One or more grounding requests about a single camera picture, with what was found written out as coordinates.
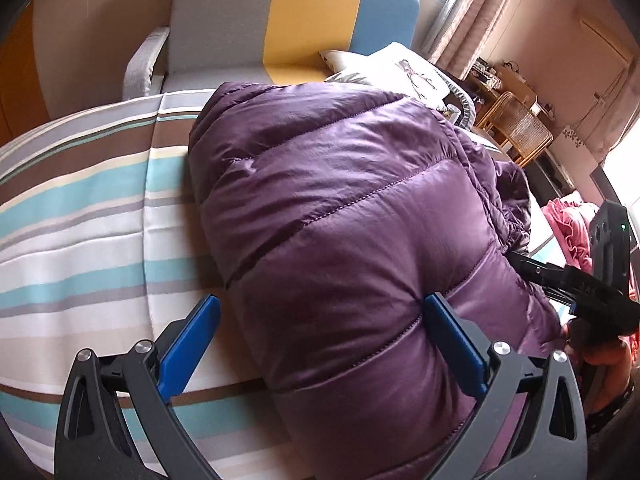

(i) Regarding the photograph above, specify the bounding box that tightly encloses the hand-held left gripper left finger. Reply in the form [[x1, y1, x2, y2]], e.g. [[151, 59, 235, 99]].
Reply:
[[54, 294, 222, 480]]

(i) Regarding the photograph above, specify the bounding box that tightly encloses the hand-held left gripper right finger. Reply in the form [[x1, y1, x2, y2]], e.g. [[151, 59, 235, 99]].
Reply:
[[424, 292, 588, 480]]

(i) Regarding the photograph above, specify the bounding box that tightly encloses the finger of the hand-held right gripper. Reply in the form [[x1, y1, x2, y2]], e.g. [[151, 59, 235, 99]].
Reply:
[[506, 251, 586, 307]]

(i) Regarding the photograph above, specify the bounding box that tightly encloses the purple down jacket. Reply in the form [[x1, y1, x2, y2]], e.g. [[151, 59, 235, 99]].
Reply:
[[187, 81, 566, 480]]

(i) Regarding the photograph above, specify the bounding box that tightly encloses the person's right hand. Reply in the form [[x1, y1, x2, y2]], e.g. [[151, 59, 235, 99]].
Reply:
[[560, 320, 637, 411]]

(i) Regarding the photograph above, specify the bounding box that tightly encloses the pink cloth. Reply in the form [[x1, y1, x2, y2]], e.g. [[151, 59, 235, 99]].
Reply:
[[542, 198, 601, 268]]

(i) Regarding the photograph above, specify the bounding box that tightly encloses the wicker chair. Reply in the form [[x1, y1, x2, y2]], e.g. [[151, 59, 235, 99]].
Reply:
[[475, 91, 555, 167]]

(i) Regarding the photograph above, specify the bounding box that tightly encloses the striped bed blanket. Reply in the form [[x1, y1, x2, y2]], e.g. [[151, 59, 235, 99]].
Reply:
[[0, 89, 311, 480]]

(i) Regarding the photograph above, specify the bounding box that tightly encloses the cluttered wooden desk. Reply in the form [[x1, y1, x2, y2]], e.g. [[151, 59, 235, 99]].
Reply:
[[465, 57, 541, 111]]

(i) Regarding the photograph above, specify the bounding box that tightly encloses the beige door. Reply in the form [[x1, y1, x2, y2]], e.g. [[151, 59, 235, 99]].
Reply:
[[575, 10, 636, 126]]

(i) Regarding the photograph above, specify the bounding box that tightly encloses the white printed pillow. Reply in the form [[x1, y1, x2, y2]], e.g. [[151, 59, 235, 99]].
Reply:
[[320, 41, 478, 128]]

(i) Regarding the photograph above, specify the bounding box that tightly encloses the beige curtain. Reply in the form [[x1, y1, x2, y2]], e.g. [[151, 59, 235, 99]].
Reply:
[[425, 0, 531, 78]]

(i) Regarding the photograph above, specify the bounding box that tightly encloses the wooden wardrobe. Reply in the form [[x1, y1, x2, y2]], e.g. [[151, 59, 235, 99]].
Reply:
[[0, 0, 51, 146]]

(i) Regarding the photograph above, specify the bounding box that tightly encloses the grey yellow blue sofa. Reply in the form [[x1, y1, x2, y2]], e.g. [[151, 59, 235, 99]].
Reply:
[[123, 0, 420, 98]]

